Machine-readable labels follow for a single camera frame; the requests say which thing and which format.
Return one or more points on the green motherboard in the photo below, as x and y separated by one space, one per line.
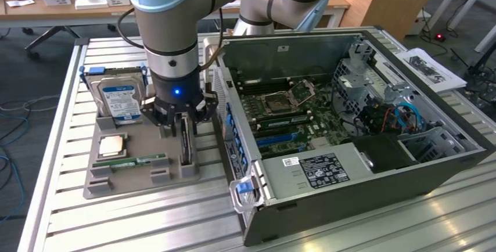
329 112

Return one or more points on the white papers pile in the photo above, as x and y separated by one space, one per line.
232 4

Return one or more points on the open metal disk bay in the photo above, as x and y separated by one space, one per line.
437 144

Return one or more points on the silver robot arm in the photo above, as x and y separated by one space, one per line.
171 17

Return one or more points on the long black expansion slot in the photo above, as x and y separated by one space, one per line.
271 131

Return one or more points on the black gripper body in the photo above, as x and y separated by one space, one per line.
171 95

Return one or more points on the red lit switch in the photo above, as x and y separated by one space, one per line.
439 37

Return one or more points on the black fan shroud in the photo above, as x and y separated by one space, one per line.
383 153

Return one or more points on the green graphics card black cooler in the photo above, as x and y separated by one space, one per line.
187 141

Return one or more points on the white card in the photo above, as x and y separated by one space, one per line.
19 3

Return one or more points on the wooden cabinet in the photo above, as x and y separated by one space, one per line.
399 2

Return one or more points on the black desk leg with casters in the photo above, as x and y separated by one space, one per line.
43 37

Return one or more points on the printed paper stack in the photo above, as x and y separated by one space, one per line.
429 72

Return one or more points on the silver chipset heatsink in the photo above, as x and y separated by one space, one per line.
321 143

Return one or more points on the loose green RAM stick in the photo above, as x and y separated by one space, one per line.
143 159

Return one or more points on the grey parts rack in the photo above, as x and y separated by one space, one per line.
143 182

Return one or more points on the dark grey PC case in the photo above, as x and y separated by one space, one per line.
348 214

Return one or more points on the wooden desk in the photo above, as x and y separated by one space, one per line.
57 12

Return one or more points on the silver socket cover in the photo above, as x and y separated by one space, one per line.
315 89

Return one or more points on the CPU socket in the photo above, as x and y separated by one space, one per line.
277 104

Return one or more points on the installed green RAM stick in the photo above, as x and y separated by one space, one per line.
284 122

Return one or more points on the perforated metal disk bay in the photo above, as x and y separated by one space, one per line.
357 89

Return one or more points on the copper-topped CPU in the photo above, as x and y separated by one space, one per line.
112 146

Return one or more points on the hard disk with blue rails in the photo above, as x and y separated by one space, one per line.
116 101

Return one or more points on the white desk label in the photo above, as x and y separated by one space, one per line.
124 13

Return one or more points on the grey power supply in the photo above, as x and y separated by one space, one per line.
287 176

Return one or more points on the blue expansion slot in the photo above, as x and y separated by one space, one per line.
275 140

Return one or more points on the black tripod stand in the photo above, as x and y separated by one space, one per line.
475 70

